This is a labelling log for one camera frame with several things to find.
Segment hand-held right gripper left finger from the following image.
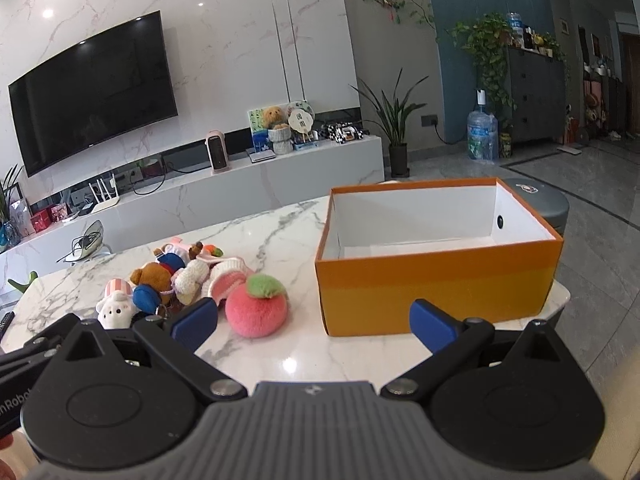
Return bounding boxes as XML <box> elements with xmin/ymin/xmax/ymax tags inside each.
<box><xmin>37</xmin><ymin>297</ymin><xmax>249</xmax><ymax>403</ymax></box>

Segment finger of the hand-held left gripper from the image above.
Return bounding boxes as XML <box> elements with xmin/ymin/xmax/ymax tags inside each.
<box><xmin>0</xmin><ymin>349</ymin><xmax>56</xmax><ymax>386</ymax></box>
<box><xmin>0</xmin><ymin>313</ymin><xmax>83</xmax><ymax>367</ymax></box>

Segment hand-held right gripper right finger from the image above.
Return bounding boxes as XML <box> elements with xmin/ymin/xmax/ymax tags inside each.
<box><xmin>380</xmin><ymin>299</ymin><xmax>588</xmax><ymax>403</ymax></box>

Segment orange cardboard box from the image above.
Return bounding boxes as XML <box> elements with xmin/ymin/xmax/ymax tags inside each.
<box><xmin>315</xmin><ymin>177</ymin><xmax>565</xmax><ymax>337</ymax></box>

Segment cream plush dog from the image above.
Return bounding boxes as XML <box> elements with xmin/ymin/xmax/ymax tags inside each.
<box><xmin>172</xmin><ymin>259</ymin><xmax>211</xmax><ymax>306</ymax></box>

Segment pink and white knit plush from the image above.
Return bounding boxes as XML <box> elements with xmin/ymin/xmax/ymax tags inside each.
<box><xmin>200</xmin><ymin>256</ymin><xmax>253</xmax><ymax>301</ymax></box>

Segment brown plush bear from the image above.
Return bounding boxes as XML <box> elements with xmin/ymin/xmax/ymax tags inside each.
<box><xmin>130</xmin><ymin>261</ymin><xmax>176</xmax><ymax>311</ymax></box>

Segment pink plush apple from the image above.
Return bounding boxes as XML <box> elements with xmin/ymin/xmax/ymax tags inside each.
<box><xmin>225</xmin><ymin>274</ymin><xmax>290</xmax><ymax>338</ymax></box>

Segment plush doll with white hat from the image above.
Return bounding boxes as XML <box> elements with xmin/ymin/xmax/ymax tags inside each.
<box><xmin>152</xmin><ymin>242</ymin><xmax>188</xmax><ymax>273</ymax></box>

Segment white plush with striped hat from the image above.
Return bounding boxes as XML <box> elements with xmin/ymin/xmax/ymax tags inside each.
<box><xmin>96</xmin><ymin>278</ymin><xmax>138</xmax><ymax>330</ymax></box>

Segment green bird-shaped toy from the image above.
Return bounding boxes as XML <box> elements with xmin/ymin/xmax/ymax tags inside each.
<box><xmin>7</xmin><ymin>271</ymin><xmax>38</xmax><ymax>296</ymax></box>

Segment red gift boxes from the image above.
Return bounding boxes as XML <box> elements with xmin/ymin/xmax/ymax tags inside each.
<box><xmin>30</xmin><ymin>202</ymin><xmax>68</xmax><ymax>233</ymax></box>

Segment white marble television cabinet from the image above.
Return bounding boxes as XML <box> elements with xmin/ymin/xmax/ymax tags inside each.
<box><xmin>0</xmin><ymin>135</ymin><xmax>386</xmax><ymax>281</ymax></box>

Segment tall-leaf plant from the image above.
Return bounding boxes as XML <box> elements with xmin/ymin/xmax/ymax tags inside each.
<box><xmin>0</xmin><ymin>165</ymin><xmax>26</xmax><ymax>253</ymax></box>

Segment white router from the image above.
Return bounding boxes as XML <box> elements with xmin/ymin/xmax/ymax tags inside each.
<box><xmin>89</xmin><ymin>174</ymin><xmax>122</xmax><ymax>216</ymax></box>

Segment grey round trash can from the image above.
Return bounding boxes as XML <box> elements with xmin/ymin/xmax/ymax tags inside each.
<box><xmin>502</xmin><ymin>177</ymin><xmax>571</xmax><ymax>238</ymax></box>

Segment pink space heater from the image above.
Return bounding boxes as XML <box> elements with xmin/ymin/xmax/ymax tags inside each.
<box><xmin>206</xmin><ymin>130</ymin><xmax>232</xmax><ymax>175</ymax></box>

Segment blue water jug with pump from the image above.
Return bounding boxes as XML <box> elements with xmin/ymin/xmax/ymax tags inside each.
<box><xmin>466</xmin><ymin>89</ymin><xmax>499</xmax><ymax>163</ymax></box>

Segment green painted picture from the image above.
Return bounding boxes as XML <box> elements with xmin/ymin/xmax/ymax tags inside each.
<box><xmin>248</xmin><ymin>106</ymin><xmax>273</xmax><ymax>153</ymax></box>

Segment long-leaf potted plant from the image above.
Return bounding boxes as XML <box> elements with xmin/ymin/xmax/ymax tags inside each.
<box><xmin>350</xmin><ymin>67</ymin><xmax>431</xmax><ymax>178</ymax></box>

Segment beige upholstered chair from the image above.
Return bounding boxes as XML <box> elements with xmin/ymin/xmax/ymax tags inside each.
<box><xmin>595</xmin><ymin>340</ymin><xmax>640</xmax><ymax>480</ymax></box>

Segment tan teddy bear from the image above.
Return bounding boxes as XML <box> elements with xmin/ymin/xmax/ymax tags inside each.
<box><xmin>263</xmin><ymin>105</ymin><xmax>287</xmax><ymax>131</ymax></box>

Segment round paper fan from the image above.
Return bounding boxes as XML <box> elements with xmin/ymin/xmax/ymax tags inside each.
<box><xmin>286</xmin><ymin>100</ymin><xmax>317</xmax><ymax>143</ymax></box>

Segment black flat television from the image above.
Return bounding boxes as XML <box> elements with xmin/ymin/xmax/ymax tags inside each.
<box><xmin>7</xmin><ymin>10</ymin><xmax>179</xmax><ymax>178</ymax></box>

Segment dark grey cabinet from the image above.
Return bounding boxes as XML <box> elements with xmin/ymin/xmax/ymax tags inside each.
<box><xmin>507</xmin><ymin>42</ymin><xmax>568</xmax><ymax>148</ymax></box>

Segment hanging ivy plant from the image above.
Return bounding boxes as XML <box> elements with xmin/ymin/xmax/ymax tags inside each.
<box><xmin>450</xmin><ymin>12</ymin><xmax>518</xmax><ymax>111</ymax></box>

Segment white stool with cables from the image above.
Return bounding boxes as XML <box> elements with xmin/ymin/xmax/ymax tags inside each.
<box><xmin>57</xmin><ymin>219</ymin><xmax>113</xmax><ymax>263</ymax></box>

